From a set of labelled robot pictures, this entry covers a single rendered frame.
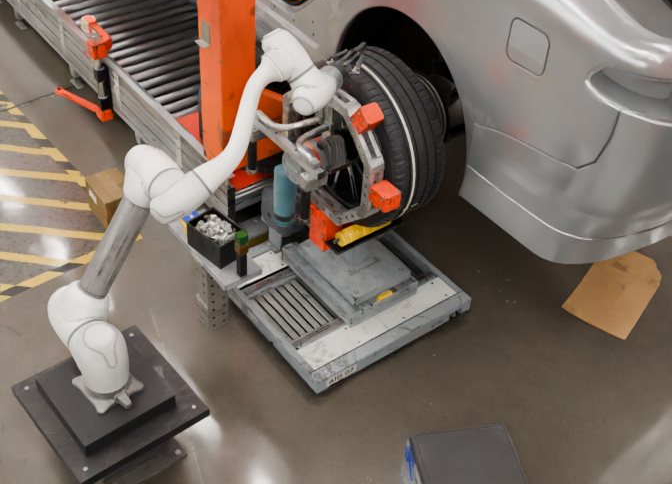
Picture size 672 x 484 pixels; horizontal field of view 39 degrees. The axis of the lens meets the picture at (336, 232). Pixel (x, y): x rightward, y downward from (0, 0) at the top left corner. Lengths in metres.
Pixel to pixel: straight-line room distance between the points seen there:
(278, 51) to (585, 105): 0.96
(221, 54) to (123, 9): 2.11
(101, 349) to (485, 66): 1.57
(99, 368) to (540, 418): 1.73
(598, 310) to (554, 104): 1.50
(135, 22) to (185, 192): 2.68
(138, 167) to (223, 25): 0.75
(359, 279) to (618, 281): 1.26
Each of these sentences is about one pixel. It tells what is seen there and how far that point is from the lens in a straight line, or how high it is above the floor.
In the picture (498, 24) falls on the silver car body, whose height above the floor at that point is 1.48.
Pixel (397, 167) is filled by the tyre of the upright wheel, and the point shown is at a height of 0.95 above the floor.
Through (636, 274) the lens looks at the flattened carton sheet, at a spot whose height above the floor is 0.01.
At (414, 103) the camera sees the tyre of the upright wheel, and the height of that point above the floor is 1.11.
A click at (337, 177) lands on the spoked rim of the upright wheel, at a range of 3.74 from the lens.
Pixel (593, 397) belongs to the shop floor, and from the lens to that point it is 4.04.
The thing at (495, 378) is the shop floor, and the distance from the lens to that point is 3.99.
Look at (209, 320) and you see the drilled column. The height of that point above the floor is 0.07.
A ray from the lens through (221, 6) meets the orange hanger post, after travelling 3.56.
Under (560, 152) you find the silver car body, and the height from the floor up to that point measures 1.19.
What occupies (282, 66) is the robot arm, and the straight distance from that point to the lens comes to 3.06.
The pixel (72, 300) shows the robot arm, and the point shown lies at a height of 0.65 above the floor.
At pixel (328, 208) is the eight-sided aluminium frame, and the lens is 3.67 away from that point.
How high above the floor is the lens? 2.98
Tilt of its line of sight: 41 degrees down
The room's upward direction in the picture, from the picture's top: 5 degrees clockwise
